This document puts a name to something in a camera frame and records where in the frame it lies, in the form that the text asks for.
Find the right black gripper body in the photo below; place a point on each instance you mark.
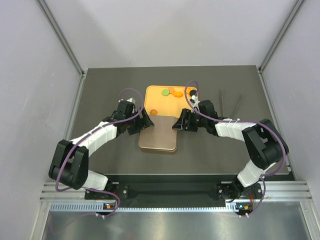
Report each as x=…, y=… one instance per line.
x=201, y=121

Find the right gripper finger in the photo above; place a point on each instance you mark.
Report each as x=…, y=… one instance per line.
x=184, y=116
x=180, y=124

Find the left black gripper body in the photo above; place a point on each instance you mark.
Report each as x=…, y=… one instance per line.
x=136, y=120

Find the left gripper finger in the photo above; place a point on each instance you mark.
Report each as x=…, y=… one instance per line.
x=137, y=127
x=145, y=119

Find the orange round cookie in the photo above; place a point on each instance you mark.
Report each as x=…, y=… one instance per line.
x=154, y=112

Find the metal tongs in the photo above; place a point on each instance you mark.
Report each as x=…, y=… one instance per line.
x=228, y=107

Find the gold tin lid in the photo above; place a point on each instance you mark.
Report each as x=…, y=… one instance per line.
x=161, y=135

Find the gold cookie tin box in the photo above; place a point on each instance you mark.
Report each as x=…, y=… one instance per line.
x=158, y=150

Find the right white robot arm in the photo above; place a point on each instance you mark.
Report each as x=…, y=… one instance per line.
x=266, y=148

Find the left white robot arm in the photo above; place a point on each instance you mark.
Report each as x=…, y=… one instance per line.
x=70, y=163

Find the black sandwich cookie right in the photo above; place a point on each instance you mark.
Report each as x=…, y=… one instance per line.
x=193, y=93

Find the orange cookie top middle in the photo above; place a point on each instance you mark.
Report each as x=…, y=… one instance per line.
x=177, y=94

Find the orange yellow tray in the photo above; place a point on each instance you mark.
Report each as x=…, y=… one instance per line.
x=169, y=106

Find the orange cookie behind green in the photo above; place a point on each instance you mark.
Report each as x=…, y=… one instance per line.
x=171, y=90

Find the green sandwich cookie top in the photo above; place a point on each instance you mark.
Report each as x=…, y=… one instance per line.
x=165, y=92

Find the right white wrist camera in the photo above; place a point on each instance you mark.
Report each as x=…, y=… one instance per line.
x=194, y=103

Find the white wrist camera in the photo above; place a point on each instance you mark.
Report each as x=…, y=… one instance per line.
x=131, y=100
x=194, y=103

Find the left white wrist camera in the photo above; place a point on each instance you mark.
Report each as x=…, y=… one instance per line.
x=131, y=100

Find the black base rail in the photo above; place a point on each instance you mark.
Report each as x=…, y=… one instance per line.
x=179, y=190

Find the aluminium frame rail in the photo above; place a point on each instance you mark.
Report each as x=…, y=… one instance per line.
x=60, y=35

